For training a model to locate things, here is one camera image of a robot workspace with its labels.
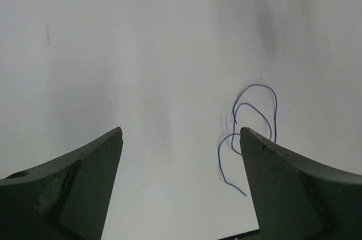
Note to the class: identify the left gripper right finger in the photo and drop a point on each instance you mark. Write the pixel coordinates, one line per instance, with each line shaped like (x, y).
(298, 198)

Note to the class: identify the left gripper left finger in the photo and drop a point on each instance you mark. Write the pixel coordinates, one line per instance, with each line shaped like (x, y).
(65, 198)

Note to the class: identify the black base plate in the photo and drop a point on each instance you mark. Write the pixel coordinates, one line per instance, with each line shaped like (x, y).
(250, 235)

